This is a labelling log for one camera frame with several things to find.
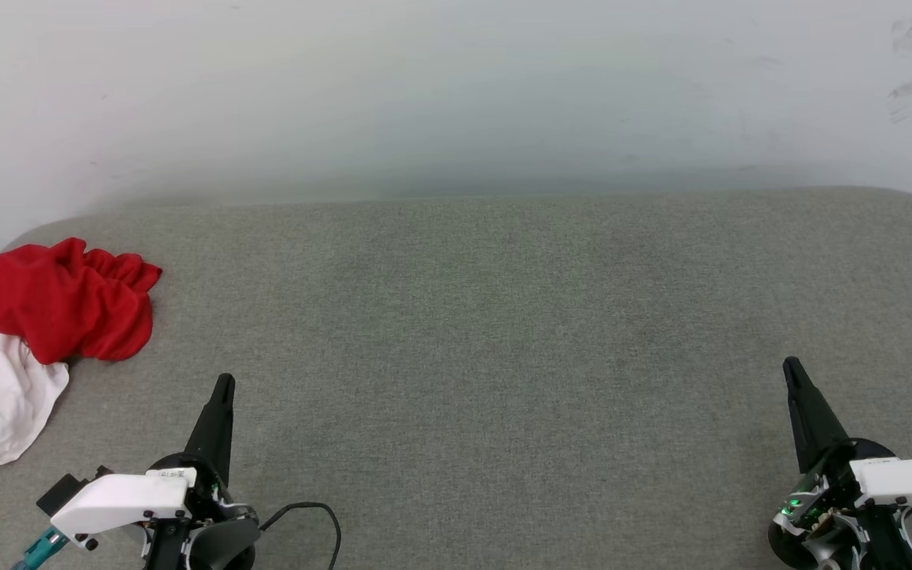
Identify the red and white basketball jersey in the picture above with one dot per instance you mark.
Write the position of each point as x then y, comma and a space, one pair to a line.
52, 301

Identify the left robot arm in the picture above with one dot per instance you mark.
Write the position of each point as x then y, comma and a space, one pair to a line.
226, 546

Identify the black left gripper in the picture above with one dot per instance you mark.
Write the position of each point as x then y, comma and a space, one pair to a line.
214, 499

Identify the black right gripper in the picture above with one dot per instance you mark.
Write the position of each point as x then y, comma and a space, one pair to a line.
828, 522

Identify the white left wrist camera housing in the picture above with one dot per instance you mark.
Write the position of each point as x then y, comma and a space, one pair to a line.
119, 499

